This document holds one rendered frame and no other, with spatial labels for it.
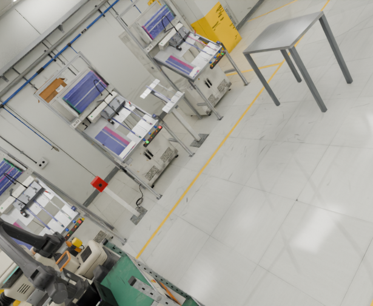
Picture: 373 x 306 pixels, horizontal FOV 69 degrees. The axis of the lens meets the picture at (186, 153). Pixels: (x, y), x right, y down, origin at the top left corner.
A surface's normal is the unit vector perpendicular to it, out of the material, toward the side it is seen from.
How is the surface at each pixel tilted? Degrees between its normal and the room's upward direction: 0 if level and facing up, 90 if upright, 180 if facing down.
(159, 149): 90
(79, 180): 90
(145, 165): 90
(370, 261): 0
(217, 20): 90
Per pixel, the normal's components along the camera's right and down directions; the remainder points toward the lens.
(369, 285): -0.62, -0.65
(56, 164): 0.52, 0.11
